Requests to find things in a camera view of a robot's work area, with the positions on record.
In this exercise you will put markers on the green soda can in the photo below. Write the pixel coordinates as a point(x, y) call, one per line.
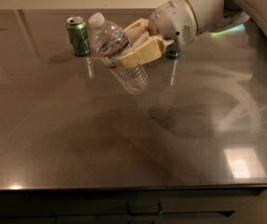
point(78, 35)

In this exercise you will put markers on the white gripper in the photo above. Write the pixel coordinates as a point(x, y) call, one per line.
point(170, 22)

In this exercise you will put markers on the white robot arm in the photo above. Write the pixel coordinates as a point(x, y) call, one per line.
point(216, 16)

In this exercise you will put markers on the blue energy drink can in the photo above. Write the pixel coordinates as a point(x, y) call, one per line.
point(173, 51)

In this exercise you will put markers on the clear plastic water bottle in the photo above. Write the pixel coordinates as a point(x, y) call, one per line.
point(110, 43)

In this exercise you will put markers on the black drawer handle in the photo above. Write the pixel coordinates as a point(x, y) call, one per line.
point(143, 208)

